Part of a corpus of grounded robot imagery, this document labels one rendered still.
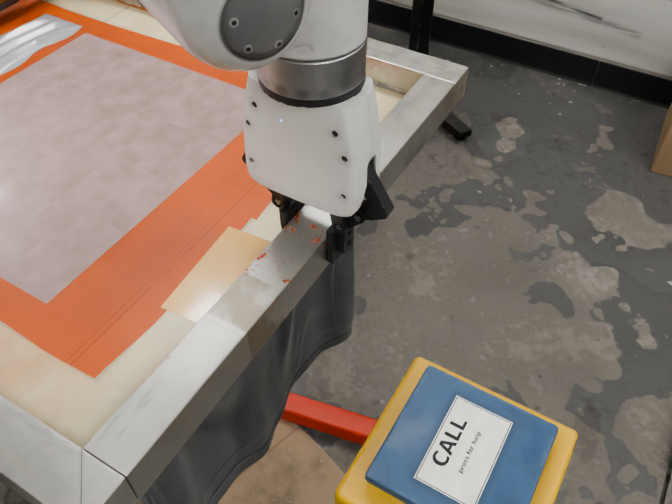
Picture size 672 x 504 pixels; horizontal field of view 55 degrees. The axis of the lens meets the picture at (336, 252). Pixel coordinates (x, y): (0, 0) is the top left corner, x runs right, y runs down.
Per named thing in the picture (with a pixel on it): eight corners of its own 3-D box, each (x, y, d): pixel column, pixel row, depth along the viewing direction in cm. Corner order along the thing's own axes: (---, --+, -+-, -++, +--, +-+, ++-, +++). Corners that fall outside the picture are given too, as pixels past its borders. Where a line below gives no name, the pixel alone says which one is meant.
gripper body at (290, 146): (218, 63, 44) (236, 187, 52) (348, 108, 40) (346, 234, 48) (280, 17, 48) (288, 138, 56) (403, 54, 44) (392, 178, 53)
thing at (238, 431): (360, 326, 105) (371, 104, 74) (182, 583, 79) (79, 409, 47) (344, 318, 106) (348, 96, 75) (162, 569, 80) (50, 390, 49)
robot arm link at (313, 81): (213, 37, 42) (219, 74, 44) (329, 75, 39) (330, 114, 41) (277, -8, 47) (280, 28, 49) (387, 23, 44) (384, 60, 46)
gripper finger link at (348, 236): (324, 206, 51) (325, 262, 56) (360, 220, 50) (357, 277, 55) (345, 183, 53) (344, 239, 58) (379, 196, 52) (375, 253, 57)
